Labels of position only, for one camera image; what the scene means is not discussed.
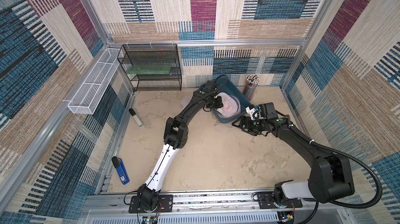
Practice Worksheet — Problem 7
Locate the black wire shelf rack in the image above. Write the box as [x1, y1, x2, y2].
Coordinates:
[117, 44, 182, 92]

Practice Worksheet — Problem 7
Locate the white marker black cap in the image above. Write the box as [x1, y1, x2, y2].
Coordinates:
[129, 108, 143, 128]

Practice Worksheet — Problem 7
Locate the blue handheld device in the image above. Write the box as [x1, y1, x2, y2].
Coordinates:
[111, 156, 130, 185]

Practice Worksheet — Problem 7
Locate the white butterfly coaster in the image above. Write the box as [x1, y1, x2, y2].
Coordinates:
[180, 96, 192, 110]

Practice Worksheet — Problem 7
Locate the pink kitty coaster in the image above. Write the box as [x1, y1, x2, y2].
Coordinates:
[216, 92, 241, 119]

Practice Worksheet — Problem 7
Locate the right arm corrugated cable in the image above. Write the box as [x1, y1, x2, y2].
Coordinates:
[274, 111, 383, 224]

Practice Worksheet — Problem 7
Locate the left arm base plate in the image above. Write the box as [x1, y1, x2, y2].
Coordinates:
[128, 194, 174, 214]

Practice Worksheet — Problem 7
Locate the green board on shelf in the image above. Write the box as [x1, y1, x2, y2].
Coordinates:
[126, 64, 172, 75]

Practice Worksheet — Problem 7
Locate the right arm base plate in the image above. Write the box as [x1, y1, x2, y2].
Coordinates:
[252, 191, 303, 209]

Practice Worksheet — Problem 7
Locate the teal plastic storage box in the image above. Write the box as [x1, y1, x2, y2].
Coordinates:
[211, 77, 251, 123]

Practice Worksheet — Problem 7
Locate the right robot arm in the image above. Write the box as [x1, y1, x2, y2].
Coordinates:
[232, 103, 355, 205]

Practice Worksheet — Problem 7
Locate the cup of colored pencils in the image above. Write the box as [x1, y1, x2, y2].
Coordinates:
[243, 74, 259, 101]

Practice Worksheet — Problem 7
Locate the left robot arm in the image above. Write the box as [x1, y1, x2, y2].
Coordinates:
[137, 80, 227, 211]

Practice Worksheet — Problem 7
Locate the white wire mesh basket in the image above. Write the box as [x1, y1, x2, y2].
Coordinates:
[68, 48, 119, 115]

